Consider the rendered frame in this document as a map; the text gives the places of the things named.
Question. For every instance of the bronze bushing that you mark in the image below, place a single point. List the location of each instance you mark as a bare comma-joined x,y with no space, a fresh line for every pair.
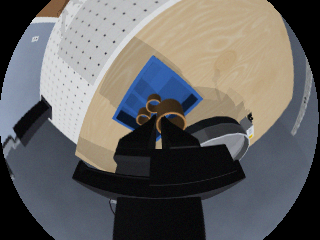
171,106
153,108
143,111

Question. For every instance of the blue crate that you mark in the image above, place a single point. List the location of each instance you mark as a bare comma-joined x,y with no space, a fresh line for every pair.
154,79

